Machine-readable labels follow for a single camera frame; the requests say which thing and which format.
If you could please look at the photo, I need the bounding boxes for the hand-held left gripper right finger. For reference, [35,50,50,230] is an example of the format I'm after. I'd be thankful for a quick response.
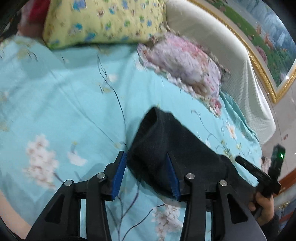
[166,152,267,241]

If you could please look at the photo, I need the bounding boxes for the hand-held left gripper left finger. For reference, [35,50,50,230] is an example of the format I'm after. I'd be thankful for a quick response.
[25,151,127,241]

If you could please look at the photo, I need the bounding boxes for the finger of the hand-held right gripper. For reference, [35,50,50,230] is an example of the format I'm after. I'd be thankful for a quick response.
[235,156,271,183]

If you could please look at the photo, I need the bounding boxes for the black pants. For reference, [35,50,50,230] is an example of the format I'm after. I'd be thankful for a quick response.
[127,107,260,204]

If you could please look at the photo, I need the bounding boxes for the person's right forearm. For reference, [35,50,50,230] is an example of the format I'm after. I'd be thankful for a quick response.
[259,212,289,241]

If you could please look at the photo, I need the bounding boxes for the person's right hand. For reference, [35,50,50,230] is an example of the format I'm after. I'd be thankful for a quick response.
[248,192,275,226]

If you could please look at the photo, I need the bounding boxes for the turquoise floral bed sheet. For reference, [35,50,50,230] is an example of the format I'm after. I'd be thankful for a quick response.
[0,37,263,241]

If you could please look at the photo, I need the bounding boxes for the white padded headboard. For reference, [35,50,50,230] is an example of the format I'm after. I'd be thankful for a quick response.
[165,0,276,146]

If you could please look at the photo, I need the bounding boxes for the pink floral pillow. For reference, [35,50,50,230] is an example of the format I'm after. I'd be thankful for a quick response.
[137,31,228,116]

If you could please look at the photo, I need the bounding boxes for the gold framed landscape picture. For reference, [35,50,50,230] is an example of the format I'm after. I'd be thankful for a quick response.
[187,0,296,103]

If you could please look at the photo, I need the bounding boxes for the yellow floral pillow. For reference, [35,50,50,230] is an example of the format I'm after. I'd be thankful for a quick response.
[43,0,167,49]

